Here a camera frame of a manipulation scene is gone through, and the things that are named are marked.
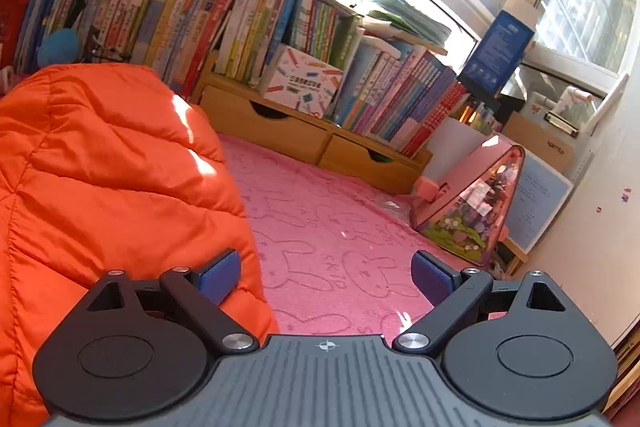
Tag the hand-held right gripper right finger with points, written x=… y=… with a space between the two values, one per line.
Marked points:
x=432 y=277

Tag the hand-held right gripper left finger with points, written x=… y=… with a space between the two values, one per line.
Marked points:
x=220 y=274

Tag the orange hooded puffer jacket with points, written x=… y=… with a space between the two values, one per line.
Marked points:
x=100 y=182

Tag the clear plastic bag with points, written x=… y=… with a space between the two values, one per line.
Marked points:
x=395 y=206

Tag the pink triangular toy case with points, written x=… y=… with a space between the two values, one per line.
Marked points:
x=470 y=197

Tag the pink rabbit print blanket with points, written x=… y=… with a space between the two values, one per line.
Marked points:
x=325 y=232

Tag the white framed board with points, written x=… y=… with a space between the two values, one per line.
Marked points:
x=537 y=202

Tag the wooden desktop drawer shelf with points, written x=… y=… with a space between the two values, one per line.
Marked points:
x=280 y=132

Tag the brown cardboard box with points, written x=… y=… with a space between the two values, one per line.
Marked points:
x=542 y=142

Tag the row of slim children's books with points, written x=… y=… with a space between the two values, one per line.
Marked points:
x=390 y=92

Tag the white box with colourful print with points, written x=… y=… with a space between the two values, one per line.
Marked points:
x=305 y=82

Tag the blue cardboard box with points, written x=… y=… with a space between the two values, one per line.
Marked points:
x=497 y=47

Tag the stack of green folders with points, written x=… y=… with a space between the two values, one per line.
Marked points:
x=410 y=19

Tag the row of tall picture books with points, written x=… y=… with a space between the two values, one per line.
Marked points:
x=160 y=22

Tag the blue plush ball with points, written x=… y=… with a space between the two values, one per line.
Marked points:
x=57 y=48

